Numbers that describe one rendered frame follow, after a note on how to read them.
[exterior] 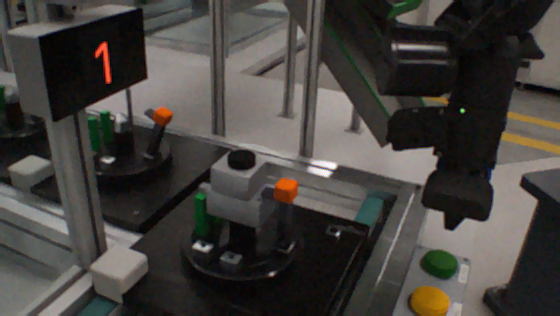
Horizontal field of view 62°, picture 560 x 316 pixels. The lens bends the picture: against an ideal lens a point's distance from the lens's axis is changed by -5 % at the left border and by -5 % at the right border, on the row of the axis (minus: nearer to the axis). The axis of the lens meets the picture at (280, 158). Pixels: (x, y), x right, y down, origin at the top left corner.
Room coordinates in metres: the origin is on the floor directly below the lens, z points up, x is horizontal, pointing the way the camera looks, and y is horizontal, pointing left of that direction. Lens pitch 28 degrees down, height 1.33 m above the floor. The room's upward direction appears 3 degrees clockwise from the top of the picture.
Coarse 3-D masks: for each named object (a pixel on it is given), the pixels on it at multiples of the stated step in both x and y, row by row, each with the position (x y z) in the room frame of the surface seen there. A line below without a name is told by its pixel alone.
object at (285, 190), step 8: (280, 184) 0.42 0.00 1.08; (288, 184) 0.42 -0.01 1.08; (296, 184) 0.43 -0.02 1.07; (264, 192) 0.43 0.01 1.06; (272, 192) 0.43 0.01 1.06; (280, 192) 0.42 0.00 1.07; (288, 192) 0.42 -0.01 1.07; (296, 192) 0.43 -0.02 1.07; (280, 200) 0.42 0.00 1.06; (288, 200) 0.42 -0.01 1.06; (280, 208) 0.42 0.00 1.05; (288, 208) 0.42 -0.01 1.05; (280, 216) 0.42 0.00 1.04; (288, 216) 0.42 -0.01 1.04; (280, 224) 0.42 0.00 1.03; (288, 224) 0.42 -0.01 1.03; (280, 232) 0.42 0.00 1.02; (288, 232) 0.42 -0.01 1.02; (280, 240) 0.42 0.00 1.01; (288, 240) 0.42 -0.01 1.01
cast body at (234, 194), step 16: (224, 160) 0.45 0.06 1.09; (240, 160) 0.44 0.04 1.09; (256, 160) 0.46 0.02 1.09; (224, 176) 0.43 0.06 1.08; (240, 176) 0.42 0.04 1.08; (256, 176) 0.43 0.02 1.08; (208, 192) 0.44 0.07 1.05; (224, 192) 0.43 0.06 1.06; (240, 192) 0.42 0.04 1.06; (256, 192) 0.44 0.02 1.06; (208, 208) 0.44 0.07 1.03; (224, 208) 0.43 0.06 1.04; (240, 208) 0.42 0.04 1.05; (256, 208) 0.42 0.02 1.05; (272, 208) 0.45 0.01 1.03; (256, 224) 0.42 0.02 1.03
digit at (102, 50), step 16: (80, 32) 0.38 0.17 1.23; (96, 32) 0.40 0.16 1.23; (112, 32) 0.42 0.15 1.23; (80, 48) 0.38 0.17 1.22; (96, 48) 0.40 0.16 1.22; (112, 48) 0.42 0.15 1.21; (96, 64) 0.40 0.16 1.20; (112, 64) 0.41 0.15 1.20; (96, 80) 0.39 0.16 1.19; (112, 80) 0.41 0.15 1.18; (96, 96) 0.39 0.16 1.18
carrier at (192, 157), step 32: (128, 96) 0.70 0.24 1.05; (96, 128) 0.64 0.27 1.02; (128, 128) 0.64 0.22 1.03; (96, 160) 0.60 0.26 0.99; (128, 160) 0.61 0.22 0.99; (160, 160) 0.62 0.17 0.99; (192, 160) 0.66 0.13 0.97; (128, 192) 0.56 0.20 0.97; (160, 192) 0.56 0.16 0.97; (192, 192) 0.59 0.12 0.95; (128, 224) 0.49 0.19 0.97
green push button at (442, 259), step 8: (424, 256) 0.45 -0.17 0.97; (432, 256) 0.45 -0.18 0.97; (440, 256) 0.45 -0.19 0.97; (448, 256) 0.45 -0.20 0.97; (424, 264) 0.44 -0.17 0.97; (432, 264) 0.43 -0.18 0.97; (440, 264) 0.43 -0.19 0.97; (448, 264) 0.43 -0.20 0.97; (456, 264) 0.44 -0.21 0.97; (432, 272) 0.43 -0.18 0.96; (440, 272) 0.42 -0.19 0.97; (448, 272) 0.42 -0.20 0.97
